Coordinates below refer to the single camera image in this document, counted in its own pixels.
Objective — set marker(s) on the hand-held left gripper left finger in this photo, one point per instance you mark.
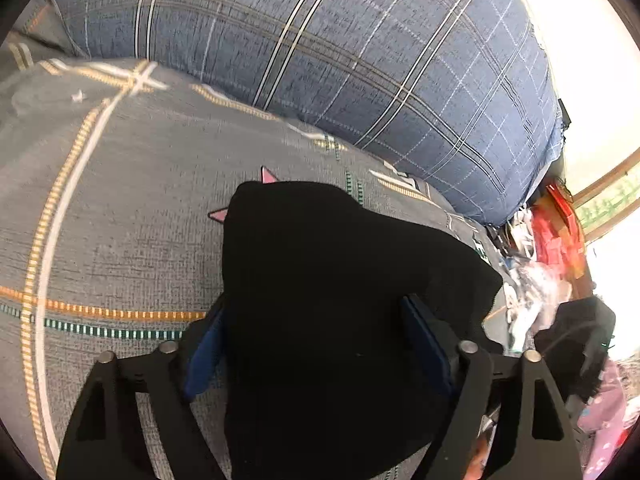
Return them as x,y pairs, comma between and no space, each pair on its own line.
205,360

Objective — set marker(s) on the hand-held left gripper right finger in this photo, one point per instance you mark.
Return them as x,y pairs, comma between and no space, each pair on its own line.
425,342

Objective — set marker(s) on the black pants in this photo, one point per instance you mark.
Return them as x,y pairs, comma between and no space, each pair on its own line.
325,310

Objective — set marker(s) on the pink printed cloth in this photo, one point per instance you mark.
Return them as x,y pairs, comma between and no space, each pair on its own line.
607,420

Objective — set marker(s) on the grey patterned bed sheet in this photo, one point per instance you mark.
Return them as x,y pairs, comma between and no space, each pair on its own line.
125,210

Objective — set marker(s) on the blue plaid pillow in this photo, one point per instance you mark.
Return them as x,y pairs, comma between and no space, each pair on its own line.
325,60

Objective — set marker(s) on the wooden window frame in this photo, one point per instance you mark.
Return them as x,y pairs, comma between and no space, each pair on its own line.
600,187

